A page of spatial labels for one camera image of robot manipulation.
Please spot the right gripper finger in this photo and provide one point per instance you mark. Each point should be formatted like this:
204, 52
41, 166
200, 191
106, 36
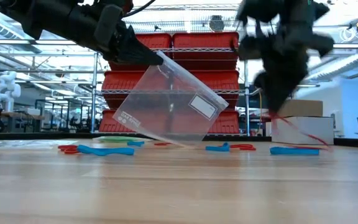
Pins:
281, 87

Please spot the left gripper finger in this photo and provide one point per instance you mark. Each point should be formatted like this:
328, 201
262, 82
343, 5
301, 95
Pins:
132, 49

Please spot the red rubber band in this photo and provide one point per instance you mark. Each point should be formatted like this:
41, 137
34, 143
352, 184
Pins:
162, 144
244, 147
68, 150
294, 126

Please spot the blue rubber band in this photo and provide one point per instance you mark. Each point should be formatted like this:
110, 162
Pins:
104, 152
294, 151
217, 148
135, 143

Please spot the green rubber band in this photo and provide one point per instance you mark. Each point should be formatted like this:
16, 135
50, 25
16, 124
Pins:
126, 139
117, 139

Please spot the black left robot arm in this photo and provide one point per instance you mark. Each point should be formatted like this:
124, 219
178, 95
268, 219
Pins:
42, 18

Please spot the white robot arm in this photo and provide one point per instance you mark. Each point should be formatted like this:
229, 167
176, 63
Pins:
6, 90

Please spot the brown cardboard box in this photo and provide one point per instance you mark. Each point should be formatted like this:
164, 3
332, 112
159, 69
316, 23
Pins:
306, 108

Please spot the white box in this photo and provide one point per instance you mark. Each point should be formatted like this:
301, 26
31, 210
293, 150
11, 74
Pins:
315, 130

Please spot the round grey fan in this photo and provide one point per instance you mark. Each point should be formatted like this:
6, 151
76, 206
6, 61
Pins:
216, 23

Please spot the wooden background table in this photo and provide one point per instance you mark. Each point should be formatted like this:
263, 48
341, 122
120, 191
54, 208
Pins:
11, 115

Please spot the black aluminium table frame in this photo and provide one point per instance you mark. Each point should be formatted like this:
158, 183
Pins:
42, 136

